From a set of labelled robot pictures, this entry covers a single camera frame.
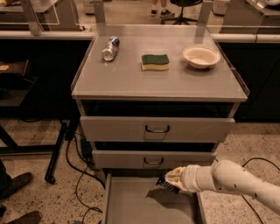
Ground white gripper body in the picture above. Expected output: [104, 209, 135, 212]
[181, 164, 214, 193]

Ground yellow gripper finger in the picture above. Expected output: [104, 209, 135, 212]
[165, 178, 183, 190]
[165, 166, 185, 179]

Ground dark rxbar blueberry wrapper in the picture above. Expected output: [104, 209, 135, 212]
[156, 175, 180, 193]

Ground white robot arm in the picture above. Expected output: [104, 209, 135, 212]
[164, 160, 280, 214]

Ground bottom grey open drawer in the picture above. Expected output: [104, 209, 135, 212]
[101, 174, 203, 224]

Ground middle grey drawer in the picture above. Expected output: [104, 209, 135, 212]
[93, 150, 216, 169]

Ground grey drawer cabinet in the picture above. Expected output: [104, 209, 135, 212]
[70, 24, 250, 224]

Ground top grey drawer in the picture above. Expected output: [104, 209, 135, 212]
[80, 116, 235, 143]

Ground green yellow sponge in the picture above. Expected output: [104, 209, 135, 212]
[141, 54, 170, 71]

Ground white bowl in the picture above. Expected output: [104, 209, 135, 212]
[183, 45, 221, 69]

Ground crushed silver blue can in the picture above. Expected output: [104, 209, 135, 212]
[102, 36, 120, 62]

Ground brown shoe lower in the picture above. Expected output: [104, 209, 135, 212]
[8, 211, 41, 224]

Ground black office chair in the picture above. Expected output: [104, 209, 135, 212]
[170, 0, 203, 25]

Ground background person feet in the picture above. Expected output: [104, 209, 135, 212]
[150, 0, 175, 18]

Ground black floor cable right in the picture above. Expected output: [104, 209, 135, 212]
[241, 157, 280, 224]

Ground black floor cable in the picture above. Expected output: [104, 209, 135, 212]
[241, 157, 280, 224]
[65, 132, 106, 224]

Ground black floor cable left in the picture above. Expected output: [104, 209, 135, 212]
[65, 132, 106, 224]

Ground black table frame left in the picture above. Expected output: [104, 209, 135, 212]
[0, 60, 67, 184]

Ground white rail barrier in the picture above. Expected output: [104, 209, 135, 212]
[0, 31, 280, 44]

